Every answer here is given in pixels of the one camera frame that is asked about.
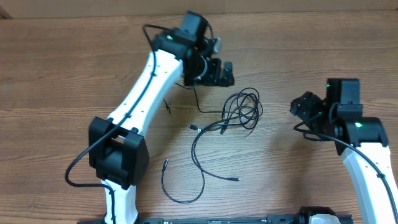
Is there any short black usb cable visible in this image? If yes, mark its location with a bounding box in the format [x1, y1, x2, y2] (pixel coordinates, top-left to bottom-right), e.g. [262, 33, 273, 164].
[160, 158, 206, 204]

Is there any thin black usb cable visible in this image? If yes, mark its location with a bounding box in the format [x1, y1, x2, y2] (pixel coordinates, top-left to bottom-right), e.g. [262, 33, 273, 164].
[190, 119, 241, 182]

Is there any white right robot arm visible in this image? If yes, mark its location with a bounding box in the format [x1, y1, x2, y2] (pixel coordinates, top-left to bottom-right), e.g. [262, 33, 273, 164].
[290, 78, 397, 223]

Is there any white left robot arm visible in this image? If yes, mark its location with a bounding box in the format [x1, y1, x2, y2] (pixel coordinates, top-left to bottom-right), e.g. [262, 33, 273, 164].
[88, 11, 234, 223]

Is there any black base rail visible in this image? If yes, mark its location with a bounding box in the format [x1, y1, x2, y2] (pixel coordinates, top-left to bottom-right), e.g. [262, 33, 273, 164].
[77, 214, 354, 224]

